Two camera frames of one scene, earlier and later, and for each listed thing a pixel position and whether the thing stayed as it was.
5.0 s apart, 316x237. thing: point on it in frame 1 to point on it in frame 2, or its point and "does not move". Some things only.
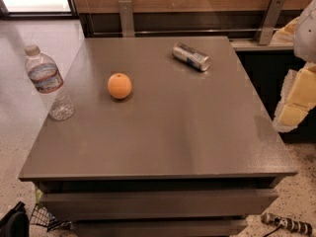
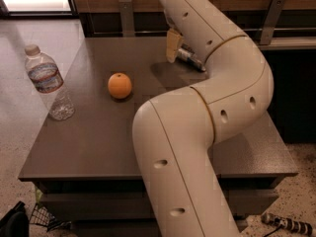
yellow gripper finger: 302,96 to 173,42
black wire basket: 41,216 does not move
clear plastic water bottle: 46,79 does not move
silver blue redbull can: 192,57 does not move
